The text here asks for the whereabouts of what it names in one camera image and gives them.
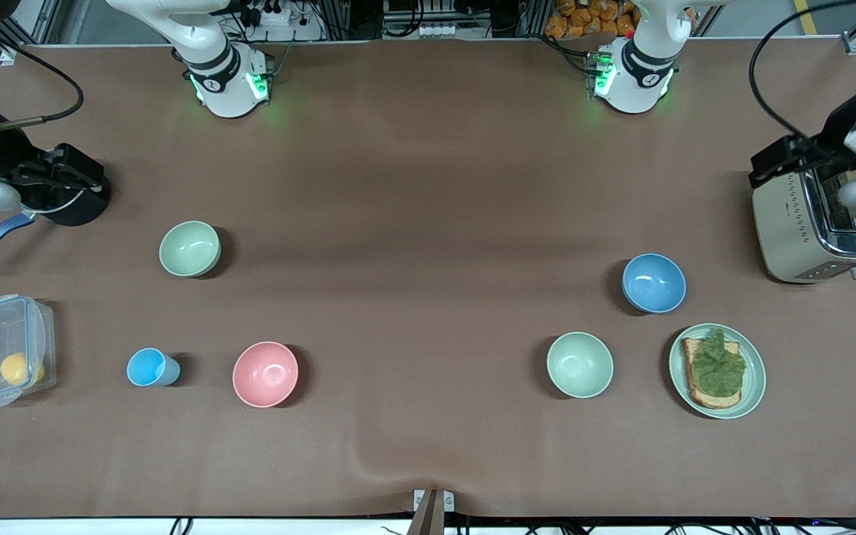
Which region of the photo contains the light green bowl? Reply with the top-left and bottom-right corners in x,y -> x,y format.
159,221 -> 221,279
546,331 -> 615,400

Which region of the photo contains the blue bowl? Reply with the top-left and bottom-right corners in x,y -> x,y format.
621,253 -> 687,315

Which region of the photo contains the pink bowl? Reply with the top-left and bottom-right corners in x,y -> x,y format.
232,341 -> 300,409

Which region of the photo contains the cream and chrome toaster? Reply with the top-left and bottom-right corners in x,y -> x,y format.
751,160 -> 856,285

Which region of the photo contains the yellow lemon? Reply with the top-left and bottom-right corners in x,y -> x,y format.
0,352 -> 46,386

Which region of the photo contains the blue plastic cup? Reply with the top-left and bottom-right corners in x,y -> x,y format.
126,348 -> 181,388

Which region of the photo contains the light green plate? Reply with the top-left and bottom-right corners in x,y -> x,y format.
668,323 -> 767,421

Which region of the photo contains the green lettuce leaf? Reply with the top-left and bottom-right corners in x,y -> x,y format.
690,328 -> 747,398

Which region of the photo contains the bag of orange snacks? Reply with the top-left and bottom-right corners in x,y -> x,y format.
545,0 -> 641,39

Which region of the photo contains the toast slice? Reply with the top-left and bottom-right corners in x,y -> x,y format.
681,337 -> 742,410

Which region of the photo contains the white power strip with plugs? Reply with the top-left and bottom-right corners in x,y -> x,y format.
239,0 -> 325,42

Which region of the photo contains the white socket strip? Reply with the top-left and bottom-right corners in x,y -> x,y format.
383,21 -> 492,40

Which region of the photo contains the brown table cloth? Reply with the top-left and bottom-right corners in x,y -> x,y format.
0,37 -> 856,519

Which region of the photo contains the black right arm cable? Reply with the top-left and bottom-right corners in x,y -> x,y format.
0,21 -> 85,132

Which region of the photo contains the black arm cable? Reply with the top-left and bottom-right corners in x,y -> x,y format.
0,21 -> 85,132
748,0 -> 856,140

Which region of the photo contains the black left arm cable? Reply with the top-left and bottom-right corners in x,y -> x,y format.
748,0 -> 856,140

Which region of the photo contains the metal bracket with post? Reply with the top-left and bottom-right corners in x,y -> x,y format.
407,488 -> 455,535

